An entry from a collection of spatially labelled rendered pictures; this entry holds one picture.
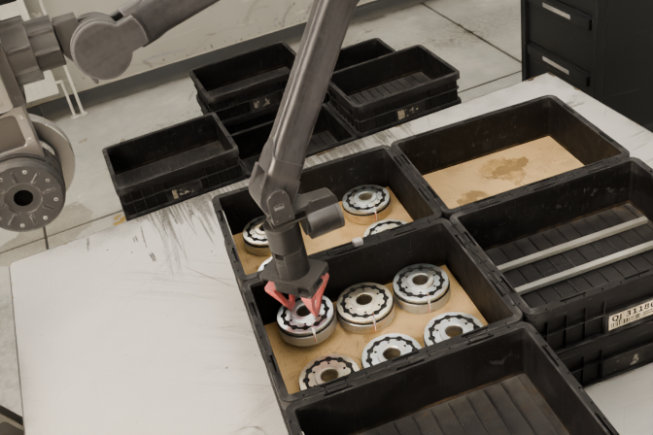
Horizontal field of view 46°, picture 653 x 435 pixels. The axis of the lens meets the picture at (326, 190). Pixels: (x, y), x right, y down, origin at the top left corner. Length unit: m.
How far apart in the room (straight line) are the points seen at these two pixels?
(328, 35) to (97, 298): 0.95
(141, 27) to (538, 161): 1.00
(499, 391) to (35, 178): 0.85
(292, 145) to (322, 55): 0.14
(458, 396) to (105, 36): 0.75
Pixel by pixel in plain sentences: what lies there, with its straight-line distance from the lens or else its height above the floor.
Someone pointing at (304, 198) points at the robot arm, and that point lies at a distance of 1.25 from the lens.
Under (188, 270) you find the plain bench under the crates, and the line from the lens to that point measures 1.84.
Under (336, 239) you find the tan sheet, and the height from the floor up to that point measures 0.83.
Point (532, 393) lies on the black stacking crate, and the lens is 1.29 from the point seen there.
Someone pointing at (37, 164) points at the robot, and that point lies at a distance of 1.41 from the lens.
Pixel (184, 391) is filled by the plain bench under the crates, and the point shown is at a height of 0.70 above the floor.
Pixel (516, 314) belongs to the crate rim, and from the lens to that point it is 1.26.
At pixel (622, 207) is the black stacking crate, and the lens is 1.65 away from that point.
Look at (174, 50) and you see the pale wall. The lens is 4.45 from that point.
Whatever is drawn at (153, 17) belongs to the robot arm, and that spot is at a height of 1.45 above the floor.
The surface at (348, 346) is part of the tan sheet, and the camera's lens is 1.38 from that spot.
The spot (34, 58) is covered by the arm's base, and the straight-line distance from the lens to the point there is 1.08.
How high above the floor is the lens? 1.81
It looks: 34 degrees down
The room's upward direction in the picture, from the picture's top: 11 degrees counter-clockwise
